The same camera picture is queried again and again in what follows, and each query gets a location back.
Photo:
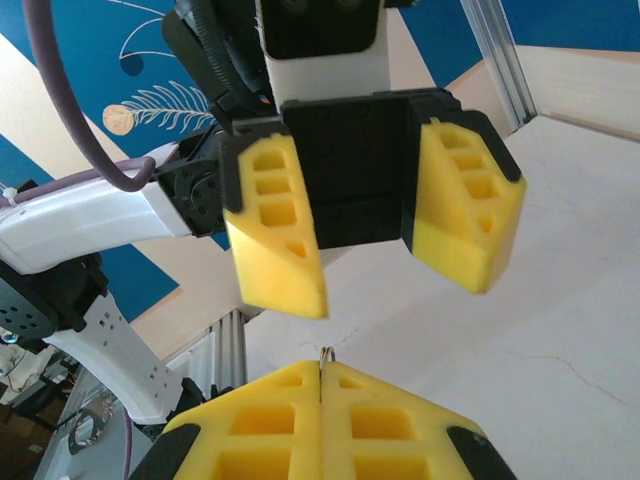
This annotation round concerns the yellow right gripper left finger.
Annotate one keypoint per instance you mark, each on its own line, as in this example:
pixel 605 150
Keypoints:
pixel 260 450

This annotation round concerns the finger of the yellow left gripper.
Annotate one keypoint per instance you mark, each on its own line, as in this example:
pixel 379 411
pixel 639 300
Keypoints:
pixel 280 280
pixel 465 240

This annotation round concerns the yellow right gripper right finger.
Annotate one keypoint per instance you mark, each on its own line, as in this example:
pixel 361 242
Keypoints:
pixel 390 450

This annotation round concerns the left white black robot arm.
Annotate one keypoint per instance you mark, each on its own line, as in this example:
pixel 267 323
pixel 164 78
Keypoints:
pixel 75 215

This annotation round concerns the long aluminium mounting rail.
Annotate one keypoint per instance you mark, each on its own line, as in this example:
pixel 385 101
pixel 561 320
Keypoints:
pixel 230 350

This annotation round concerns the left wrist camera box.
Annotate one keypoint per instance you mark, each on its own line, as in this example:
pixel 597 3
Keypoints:
pixel 325 75

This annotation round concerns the aluminium frame post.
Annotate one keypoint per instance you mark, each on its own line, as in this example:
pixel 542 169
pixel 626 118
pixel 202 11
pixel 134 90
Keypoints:
pixel 500 65

